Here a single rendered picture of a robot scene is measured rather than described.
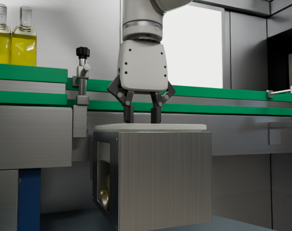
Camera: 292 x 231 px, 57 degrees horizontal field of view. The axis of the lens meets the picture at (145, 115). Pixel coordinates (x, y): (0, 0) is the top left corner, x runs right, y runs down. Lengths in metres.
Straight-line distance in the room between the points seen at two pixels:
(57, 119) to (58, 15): 0.43
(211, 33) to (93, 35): 0.46
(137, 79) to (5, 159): 0.30
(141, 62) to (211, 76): 0.57
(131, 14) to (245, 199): 0.89
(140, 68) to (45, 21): 0.46
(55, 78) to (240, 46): 0.84
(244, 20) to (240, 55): 0.15
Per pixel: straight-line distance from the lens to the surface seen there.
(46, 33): 0.90
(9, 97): 0.60
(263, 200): 1.28
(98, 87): 0.71
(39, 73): 0.61
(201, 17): 1.11
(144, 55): 0.54
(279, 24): 1.31
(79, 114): 0.58
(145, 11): 0.55
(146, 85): 0.53
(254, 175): 1.23
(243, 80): 1.20
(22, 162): 0.58
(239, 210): 1.20
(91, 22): 0.93
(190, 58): 1.04
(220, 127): 0.84
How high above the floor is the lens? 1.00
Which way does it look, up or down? 3 degrees up
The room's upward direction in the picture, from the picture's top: straight up
